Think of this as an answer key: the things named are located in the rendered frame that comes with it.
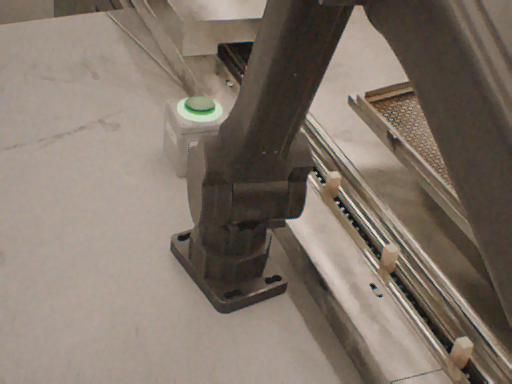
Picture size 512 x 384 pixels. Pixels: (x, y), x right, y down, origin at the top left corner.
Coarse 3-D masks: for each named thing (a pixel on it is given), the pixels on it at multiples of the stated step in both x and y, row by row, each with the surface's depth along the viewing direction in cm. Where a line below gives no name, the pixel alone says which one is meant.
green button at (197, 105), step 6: (192, 96) 95; (198, 96) 96; (204, 96) 96; (186, 102) 94; (192, 102) 94; (198, 102) 94; (204, 102) 95; (210, 102) 95; (186, 108) 93; (192, 108) 93; (198, 108) 93; (204, 108) 93; (210, 108) 94; (198, 114) 93; (204, 114) 93
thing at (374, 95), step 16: (368, 96) 104; (384, 96) 104; (368, 112) 101; (384, 128) 98; (400, 144) 95; (416, 160) 92; (432, 160) 93; (432, 176) 89; (448, 176) 90; (448, 192) 86
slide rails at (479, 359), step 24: (240, 48) 121; (312, 144) 100; (336, 168) 96; (336, 216) 88; (360, 216) 89; (360, 240) 85; (384, 240) 85; (408, 264) 83; (432, 288) 80; (408, 312) 76; (432, 312) 77; (432, 336) 74; (456, 336) 74; (480, 360) 72
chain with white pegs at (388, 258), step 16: (224, 48) 123; (320, 176) 96; (336, 176) 91; (336, 192) 93; (352, 224) 89; (368, 240) 87; (384, 256) 82; (400, 288) 81; (416, 304) 79; (448, 352) 75; (464, 352) 71; (464, 368) 73
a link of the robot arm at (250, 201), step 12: (288, 180) 71; (240, 192) 70; (252, 192) 70; (264, 192) 70; (276, 192) 71; (288, 192) 71; (240, 204) 70; (252, 204) 71; (264, 204) 71; (276, 204) 71; (240, 216) 71; (252, 216) 72; (264, 216) 72; (276, 216) 72; (276, 228) 72
